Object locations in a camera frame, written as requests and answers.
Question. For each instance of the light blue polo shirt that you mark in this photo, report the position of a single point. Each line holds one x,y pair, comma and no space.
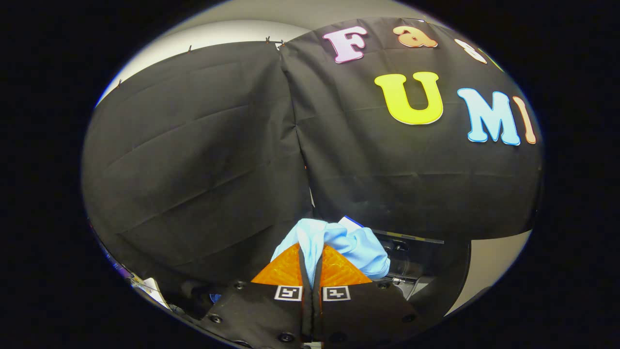
353,247

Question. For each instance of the dark washing machine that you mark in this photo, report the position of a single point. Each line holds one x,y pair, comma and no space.
411,292

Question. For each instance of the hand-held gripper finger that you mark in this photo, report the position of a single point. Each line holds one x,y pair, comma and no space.
306,310
317,310

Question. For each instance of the small white object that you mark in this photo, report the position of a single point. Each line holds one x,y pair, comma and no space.
152,291

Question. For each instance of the black backdrop cloth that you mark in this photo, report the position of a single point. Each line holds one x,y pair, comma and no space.
203,160

